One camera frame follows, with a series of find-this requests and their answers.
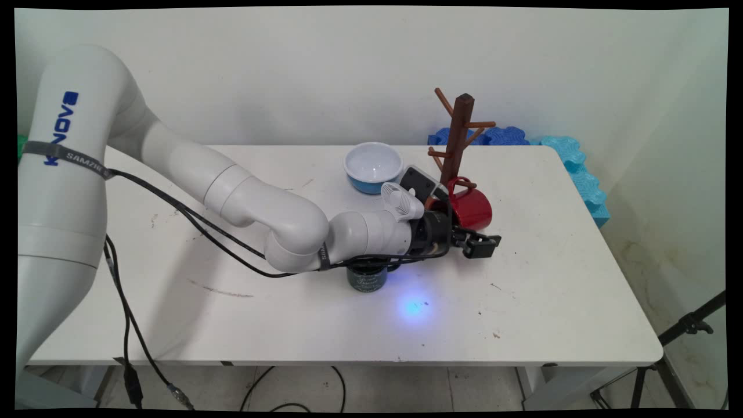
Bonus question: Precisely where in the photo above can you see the red mug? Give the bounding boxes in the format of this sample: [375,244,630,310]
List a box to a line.
[432,177,493,232]

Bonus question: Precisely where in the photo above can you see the black tripod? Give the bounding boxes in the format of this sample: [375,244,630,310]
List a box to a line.
[590,290,727,410]

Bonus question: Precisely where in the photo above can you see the black camera cable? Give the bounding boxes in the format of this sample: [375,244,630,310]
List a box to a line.
[103,168,450,410]

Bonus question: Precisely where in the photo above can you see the brown wooden mug tree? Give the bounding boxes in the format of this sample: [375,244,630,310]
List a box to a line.
[425,88,497,211]

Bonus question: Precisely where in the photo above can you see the dark green mug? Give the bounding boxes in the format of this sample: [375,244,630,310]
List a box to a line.
[347,260,401,293]

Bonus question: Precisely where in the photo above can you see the light blue foam mat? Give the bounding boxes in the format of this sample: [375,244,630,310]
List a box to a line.
[528,135,611,228]

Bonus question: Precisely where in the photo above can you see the dark blue foam mat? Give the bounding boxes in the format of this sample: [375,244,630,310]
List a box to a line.
[428,127,532,147]

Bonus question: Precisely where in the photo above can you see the grey table leg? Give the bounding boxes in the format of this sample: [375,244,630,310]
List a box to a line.
[16,365,117,408]
[517,366,639,410]

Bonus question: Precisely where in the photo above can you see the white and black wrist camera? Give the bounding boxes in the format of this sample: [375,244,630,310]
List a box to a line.
[399,165,449,205]

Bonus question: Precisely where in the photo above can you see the black floor cable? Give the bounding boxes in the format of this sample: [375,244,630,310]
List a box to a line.
[240,366,347,413]

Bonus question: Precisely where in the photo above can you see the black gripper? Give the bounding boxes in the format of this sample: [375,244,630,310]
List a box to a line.
[410,211,502,260]

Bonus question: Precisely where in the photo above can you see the blue and white bowl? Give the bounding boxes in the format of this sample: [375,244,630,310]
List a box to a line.
[344,142,405,196]

